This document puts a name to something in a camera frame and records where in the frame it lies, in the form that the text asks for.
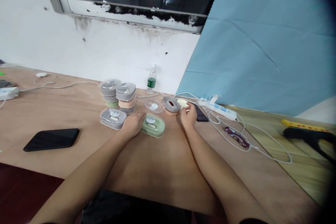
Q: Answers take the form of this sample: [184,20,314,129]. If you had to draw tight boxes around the green soap box clear lid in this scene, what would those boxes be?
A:
[140,113,166,139]

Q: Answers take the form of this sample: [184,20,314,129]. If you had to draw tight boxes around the yellow bar red dots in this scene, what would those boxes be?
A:
[280,119,333,133]

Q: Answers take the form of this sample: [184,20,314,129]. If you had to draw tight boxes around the white plug adapter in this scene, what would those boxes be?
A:
[198,94,221,105]

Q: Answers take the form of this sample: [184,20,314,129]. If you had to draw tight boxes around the grey soap box clear lid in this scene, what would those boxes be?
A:
[100,107,128,131]

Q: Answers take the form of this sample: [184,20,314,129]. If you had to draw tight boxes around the thin white charger cable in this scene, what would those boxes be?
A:
[33,73,58,86]

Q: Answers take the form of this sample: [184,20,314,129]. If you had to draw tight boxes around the clear water bottle green label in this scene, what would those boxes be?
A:
[146,64,158,95]

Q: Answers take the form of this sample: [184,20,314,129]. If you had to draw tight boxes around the dark grey device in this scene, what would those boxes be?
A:
[0,79,16,89]

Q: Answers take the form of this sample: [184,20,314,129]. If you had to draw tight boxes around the pink soap box grey insert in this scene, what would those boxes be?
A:
[162,96,182,117]

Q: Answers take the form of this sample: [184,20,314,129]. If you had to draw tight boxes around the person's body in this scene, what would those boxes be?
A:
[80,188,200,224]

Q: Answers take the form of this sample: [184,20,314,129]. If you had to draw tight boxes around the stack of lidded soap boxes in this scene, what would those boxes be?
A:
[99,78,138,116]

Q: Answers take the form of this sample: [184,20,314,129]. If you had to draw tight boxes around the white power strip grey cable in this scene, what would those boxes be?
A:
[0,86,20,102]

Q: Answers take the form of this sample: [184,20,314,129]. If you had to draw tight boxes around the loose clear lid white sticker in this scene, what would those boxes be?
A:
[143,96,165,114]

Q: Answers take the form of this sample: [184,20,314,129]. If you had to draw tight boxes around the long white charging cable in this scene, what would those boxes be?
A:
[209,112,293,165]

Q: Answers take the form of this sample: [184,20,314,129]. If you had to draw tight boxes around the large black smartphone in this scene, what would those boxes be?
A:
[23,128,80,152]

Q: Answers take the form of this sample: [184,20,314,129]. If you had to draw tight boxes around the black smartphone blurred edge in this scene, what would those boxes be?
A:
[192,103,210,123]

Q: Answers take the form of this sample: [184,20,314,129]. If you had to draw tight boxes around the long white power strip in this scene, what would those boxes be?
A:
[206,100,237,120]

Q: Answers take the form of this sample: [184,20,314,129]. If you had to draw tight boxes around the light blue cloth sheet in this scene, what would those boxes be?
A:
[175,0,336,125]

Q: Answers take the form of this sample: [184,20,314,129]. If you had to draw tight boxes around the person's right hand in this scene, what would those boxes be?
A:
[179,104,198,130]

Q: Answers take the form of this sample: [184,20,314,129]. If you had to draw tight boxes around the maroon patterned strap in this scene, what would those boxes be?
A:
[224,126,250,149]

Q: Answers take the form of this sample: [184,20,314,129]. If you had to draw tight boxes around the person's left hand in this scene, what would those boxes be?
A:
[122,112,147,139]

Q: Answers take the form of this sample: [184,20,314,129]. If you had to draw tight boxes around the cream oval soap bar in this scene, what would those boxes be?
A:
[176,98,190,109]

